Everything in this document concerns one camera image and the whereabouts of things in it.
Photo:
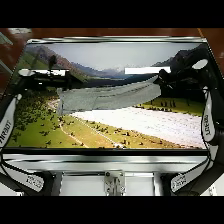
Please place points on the grey garment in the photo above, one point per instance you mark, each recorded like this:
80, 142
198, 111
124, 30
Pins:
106, 96

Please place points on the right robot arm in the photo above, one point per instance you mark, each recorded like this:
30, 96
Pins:
208, 124

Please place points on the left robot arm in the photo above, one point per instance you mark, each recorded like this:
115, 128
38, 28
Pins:
7, 124

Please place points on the silver frame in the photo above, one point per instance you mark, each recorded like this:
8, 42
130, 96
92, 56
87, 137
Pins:
100, 165

